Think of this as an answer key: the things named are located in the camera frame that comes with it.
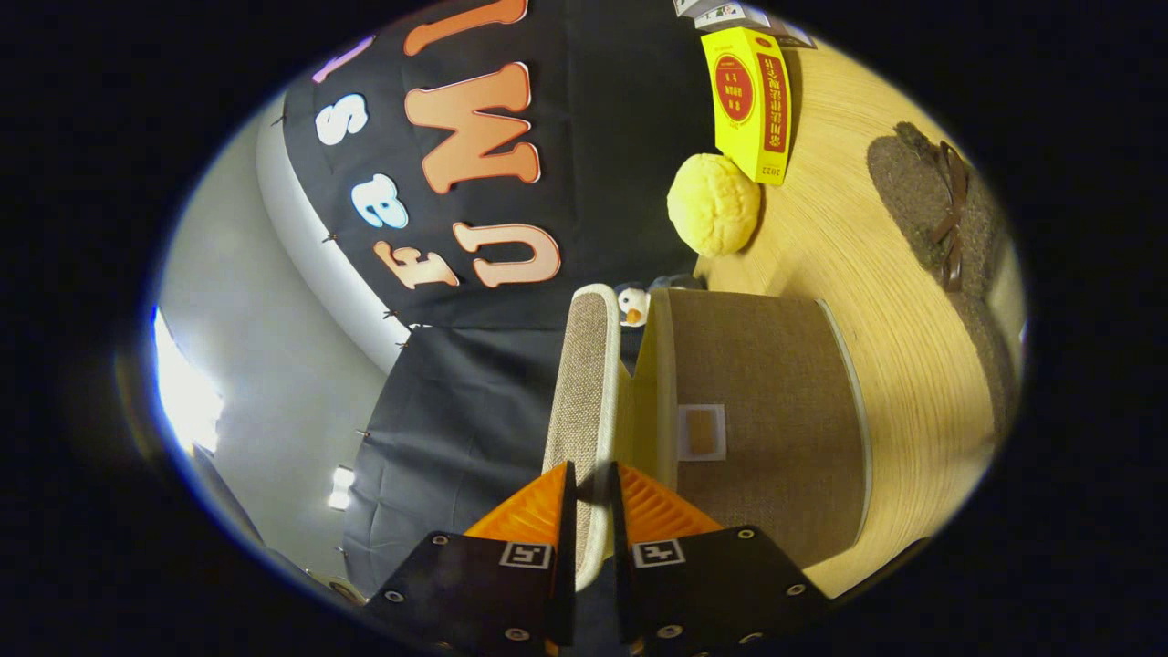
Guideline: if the brown fabric storage box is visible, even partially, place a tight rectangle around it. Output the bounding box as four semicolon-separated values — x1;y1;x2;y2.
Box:
545;283;874;585

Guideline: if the penguin plush toy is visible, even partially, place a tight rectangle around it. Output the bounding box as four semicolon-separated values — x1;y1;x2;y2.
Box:
616;272;708;328

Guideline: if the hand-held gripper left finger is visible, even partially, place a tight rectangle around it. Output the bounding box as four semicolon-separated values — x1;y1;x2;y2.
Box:
365;461;579;656

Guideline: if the yellow book with red label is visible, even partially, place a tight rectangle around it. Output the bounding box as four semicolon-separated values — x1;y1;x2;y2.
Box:
700;26;793;187

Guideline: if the yellow bread bun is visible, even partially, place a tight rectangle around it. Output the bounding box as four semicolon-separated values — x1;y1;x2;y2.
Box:
666;153;763;258

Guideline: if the brown fuzzy slipper shoe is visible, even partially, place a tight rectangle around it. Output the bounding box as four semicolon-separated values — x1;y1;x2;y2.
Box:
865;121;1025;443

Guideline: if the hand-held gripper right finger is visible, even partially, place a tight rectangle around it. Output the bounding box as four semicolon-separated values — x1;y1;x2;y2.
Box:
609;461;833;656

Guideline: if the white paperback book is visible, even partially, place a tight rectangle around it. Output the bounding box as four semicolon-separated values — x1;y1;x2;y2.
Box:
695;5;775;33
766;18;818;49

